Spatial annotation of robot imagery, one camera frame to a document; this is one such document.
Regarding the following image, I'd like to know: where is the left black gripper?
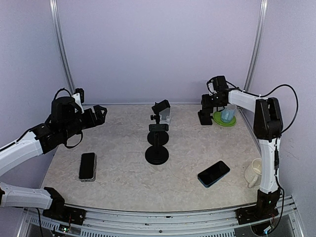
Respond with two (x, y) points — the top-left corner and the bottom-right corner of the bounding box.
(61, 104), (107, 140)

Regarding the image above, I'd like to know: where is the black folding phone stand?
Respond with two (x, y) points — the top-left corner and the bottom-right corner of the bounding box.
(198, 107), (214, 125)

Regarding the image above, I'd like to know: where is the white folding phone stand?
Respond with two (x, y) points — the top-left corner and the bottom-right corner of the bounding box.
(159, 107), (172, 125)

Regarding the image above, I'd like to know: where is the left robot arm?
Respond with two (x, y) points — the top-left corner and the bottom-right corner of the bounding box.
(0, 94), (107, 220)

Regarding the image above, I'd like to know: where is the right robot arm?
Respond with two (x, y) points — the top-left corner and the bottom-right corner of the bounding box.
(198, 89), (283, 223)

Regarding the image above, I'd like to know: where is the phone in clear case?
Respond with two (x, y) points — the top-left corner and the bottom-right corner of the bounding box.
(79, 153), (97, 182)

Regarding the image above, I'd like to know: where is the rear black round-base stand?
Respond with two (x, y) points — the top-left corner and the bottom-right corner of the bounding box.
(147, 99), (171, 146)

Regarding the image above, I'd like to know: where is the blue phone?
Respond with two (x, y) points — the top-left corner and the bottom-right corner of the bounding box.
(197, 160), (230, 188)

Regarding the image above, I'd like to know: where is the light blue mug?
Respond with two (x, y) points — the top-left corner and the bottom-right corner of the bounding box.
(220, 104), (237, 123)

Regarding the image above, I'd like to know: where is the green saucer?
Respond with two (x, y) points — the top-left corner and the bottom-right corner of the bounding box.
(213, 112), (237, 127)

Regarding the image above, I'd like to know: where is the cream ceramic mug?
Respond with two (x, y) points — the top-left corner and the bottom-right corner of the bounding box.
(244, 158), (262, 189)

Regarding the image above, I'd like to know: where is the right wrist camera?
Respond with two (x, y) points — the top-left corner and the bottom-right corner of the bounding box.
(206, 76), (228, 94)

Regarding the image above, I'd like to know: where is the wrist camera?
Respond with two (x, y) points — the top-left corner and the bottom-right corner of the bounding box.
(72, 88), (84, 113)
(206, 76), (228, 94)

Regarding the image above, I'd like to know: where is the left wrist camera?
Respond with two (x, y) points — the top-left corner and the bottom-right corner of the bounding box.
(72, 88), (84, 113)

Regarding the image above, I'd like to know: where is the right aluminium frame post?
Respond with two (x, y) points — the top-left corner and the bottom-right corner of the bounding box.
(243, 0), (268, 91)

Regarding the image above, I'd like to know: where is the aluminium frame post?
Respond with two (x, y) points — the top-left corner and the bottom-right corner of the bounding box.
(243, 0), (268, 91)
(49, 0), (75, 93)

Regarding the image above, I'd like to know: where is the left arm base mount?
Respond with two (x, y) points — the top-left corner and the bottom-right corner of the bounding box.
(42, 187), (86, 226)

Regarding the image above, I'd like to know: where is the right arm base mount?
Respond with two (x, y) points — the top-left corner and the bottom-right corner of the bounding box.
(236, 188), (281, 225)

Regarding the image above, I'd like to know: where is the left aluminium frame post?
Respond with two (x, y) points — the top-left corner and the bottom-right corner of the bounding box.
(49, 0), (75, 93)

